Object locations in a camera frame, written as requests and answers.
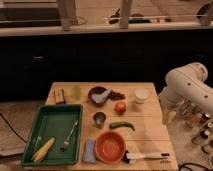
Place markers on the white cloth-covered gripper body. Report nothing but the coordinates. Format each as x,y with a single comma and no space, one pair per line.
168,107

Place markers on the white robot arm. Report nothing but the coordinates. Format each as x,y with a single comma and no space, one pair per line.
185,83

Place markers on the red orange bowl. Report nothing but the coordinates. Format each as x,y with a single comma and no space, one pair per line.
109,147

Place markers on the dark brown bowl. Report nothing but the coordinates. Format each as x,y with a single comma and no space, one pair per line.
96,90

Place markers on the white paper cup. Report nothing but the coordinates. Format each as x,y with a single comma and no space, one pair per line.
141,95

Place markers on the green chili pepper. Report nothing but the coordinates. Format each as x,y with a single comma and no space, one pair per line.
114,125

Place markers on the dark grape bunch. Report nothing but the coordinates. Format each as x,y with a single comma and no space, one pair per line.
116,95

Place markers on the small metal cup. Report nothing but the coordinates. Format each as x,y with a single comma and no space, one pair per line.
99,119

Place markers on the grey pestle scoop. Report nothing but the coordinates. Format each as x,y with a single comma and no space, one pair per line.
100,98

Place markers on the silver metal spoon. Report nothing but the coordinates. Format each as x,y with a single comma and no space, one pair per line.
67,140

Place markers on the small wooden block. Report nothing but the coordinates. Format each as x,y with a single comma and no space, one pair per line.
59,96

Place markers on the green plastic tray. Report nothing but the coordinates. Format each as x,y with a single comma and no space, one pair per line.
54,121

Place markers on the yellow corn cob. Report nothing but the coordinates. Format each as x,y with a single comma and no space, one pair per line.
41,153

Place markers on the white handled brush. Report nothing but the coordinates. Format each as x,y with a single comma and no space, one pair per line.
132,157

